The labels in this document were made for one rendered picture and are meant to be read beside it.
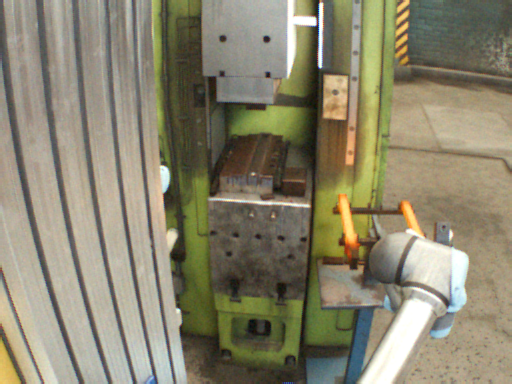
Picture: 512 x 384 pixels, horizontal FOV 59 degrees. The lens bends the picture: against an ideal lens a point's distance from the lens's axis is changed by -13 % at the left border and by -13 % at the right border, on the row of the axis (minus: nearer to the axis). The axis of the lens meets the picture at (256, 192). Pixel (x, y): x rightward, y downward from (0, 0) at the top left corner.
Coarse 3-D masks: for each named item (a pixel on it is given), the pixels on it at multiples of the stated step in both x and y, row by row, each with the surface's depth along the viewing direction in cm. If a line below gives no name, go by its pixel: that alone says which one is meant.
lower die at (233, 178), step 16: (240, 144) 221; (256, 144) 216; (272, 144) 218; (240, 160) 204; (272, 160) 204; (224, 176) 194; (240, 176) 193; (256, 176) 192; (272, 176) 192; (240, 192) 196; (256, 192) 195; (272, 192) 194
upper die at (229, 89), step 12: (228, 84) 177; (240, 84) 176; (252, 84) 176; (264, 84) 175; (276, 84) 185; (216, 96) 180; (228, 96) 179; (240, 96) 178; (252, 96) 178; (264, 96) 177
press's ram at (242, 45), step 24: (216, 0) 163; (240, 0) 162; (264, 0) 161; (288, 0) 160; (216, 24) 167; (240, 24) 166; (264, 24) 165; (288, 24) 164; (312, 24) 181; (216, 48) 171; (240, 48) 170; (264, 48) 169; (288, 48) 169; (216, 72) 175; (240, 72) 174; (264, 72) 173; (288, 72) 173
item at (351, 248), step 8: (344, 200) 188; (344, 208) 183; (344, 216) 178; (344, 224) 173; (352, 224) 173; (344, 232) 172; (352, 232) 168; (352, 240) 164; (344, 248) 162; (352, 248) 158; (352, 256) 154; (352, 264) 155
